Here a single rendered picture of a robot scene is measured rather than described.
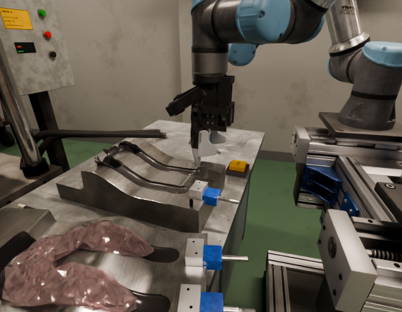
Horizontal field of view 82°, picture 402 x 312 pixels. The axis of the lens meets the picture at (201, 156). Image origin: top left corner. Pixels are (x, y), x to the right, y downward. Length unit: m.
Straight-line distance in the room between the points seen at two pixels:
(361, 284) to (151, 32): 2.74
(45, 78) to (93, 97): 2.11
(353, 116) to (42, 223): 0.89
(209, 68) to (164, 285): 0.43
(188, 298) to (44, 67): 1.13
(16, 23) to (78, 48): 2.13
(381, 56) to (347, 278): 0.60
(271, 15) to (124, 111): 2.87
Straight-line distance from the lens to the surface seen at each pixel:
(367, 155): 0.89
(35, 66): 1.28
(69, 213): 0.83
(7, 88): 1.06
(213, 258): 0.52
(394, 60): 0.84
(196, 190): 0.62
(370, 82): 0.84
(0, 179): 1.21
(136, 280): 0.52
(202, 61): 0.49
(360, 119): 0.84
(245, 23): 0.41
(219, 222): 0.70
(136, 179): 0.75
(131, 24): 2.97
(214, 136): 0.60
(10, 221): 0.69
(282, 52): 2.62
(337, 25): 0.93
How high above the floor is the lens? 1.27
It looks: 26 degrees down
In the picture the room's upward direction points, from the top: straight up
